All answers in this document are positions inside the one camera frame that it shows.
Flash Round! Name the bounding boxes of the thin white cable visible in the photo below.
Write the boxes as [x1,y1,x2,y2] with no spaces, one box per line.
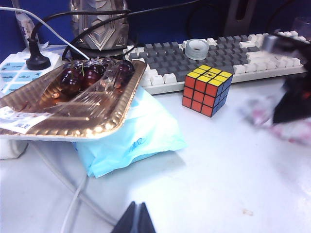
[0,6,90,60]

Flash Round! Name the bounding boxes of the white power strip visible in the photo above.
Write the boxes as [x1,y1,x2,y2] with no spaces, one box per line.
[0,45,64,160]

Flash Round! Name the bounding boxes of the golden foil tray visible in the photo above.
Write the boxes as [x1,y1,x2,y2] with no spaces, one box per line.
[0,59,148,140]

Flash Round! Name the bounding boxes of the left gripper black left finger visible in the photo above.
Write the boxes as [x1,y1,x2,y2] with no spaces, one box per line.
[110,201,138,233]

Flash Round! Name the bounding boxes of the white and grey keyboard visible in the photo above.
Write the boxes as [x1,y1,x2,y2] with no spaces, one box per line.
[122,30,308,95]

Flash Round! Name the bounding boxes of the black power cable with plug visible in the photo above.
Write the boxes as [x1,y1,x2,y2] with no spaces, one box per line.
[25,9,132,71]

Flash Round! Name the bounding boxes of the pink stained white wet wipe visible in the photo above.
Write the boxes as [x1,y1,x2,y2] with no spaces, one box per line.
[239,94,311,146]

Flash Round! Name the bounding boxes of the dark red cherry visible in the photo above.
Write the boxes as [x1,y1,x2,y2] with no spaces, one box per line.
[82,67,105,90]
[116,60,136,86]
[59,67,83,96]

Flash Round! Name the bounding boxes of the light blue wet wipes pack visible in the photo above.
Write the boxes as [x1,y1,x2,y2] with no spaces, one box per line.
[72,87,189,179]

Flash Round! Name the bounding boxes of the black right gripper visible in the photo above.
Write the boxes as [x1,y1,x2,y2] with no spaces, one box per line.
[262,29,311,124]

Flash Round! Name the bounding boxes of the black computer monitor with stand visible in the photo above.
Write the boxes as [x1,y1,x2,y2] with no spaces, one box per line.
[223,0,258,37]

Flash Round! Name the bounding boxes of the thick white cable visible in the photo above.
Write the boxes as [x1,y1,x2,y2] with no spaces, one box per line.
[59,174,89,233]
[31,143,117,225]

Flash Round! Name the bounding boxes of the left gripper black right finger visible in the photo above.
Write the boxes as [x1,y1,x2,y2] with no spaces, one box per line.
[137,202,156,233]

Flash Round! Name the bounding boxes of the silver faceted figurine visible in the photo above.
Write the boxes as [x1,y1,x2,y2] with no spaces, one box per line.
[70,0,129,52]

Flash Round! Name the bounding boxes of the Rubik's cube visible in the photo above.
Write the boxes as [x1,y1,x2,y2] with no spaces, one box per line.
[181,64,233,118]

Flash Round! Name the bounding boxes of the translucent white tape roll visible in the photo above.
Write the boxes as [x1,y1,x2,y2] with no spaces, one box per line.
[184,38,209,60]

